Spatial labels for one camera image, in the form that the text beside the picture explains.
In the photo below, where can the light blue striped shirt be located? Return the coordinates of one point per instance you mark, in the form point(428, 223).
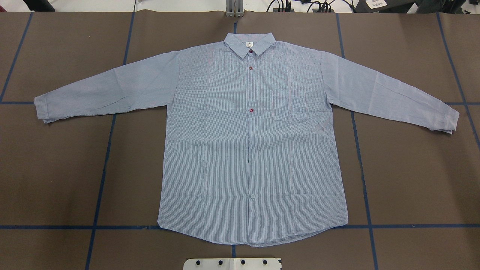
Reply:
point(250, 152)

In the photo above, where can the black monitor stand device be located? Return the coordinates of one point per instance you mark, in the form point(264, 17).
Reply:
point(384, 6)

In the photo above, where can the grey aluminium frame post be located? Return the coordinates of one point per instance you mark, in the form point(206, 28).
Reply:
point(235, 8)

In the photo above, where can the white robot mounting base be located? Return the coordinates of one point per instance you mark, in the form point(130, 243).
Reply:
point(233, 264)

